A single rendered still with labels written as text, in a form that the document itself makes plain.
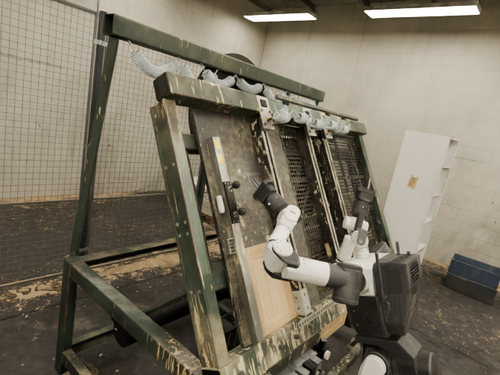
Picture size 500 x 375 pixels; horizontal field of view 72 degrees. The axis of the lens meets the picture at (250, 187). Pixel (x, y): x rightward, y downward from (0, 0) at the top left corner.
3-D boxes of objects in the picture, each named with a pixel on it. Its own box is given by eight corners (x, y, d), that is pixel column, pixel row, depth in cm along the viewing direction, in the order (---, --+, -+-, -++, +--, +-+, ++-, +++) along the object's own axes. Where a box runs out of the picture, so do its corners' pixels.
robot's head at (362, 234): (364, 247, 153) (368, 230, 153) (367, 250, 145) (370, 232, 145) (350, 243, 154) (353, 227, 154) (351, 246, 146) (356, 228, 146)
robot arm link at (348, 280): (317, 292, 134) (350, 299, 136) (326, 295, 126) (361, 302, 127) (322, 262, 137) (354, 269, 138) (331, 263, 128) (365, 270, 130)
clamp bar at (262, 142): (292, 316, 180) (334, 315, 165) (242, 103, 195) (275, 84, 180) (302, 310, 188) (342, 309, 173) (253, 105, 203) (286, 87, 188)
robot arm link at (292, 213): (280, 215, 158) (271, 232, 147) (289, 202, 153) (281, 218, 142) (293, 222, 157) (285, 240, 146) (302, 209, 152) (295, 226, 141)
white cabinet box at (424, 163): (407, 280, 494) (450, 137, 452) (368, 263, 530) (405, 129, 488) (419, 270, 540) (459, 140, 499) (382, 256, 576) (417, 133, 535)
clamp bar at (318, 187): (334, 291, 218) (370, 288, 203) (289, 113, 233) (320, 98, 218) (341, 286, 226) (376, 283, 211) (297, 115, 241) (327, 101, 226)
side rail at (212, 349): (200, 367, 138) (219, 369, 131) (149, 108, 152) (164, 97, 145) (211, 361, 142) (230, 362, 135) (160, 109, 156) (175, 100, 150)
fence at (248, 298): (251, 343, 153) (258, 343, 151) (206, 139, 166) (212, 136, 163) (258, 338, 157) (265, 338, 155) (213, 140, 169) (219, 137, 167)
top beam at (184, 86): (156, 102, 148) (170, 92, 142) (152, 80, 149) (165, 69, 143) (357, 138, 319) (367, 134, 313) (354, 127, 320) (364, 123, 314)
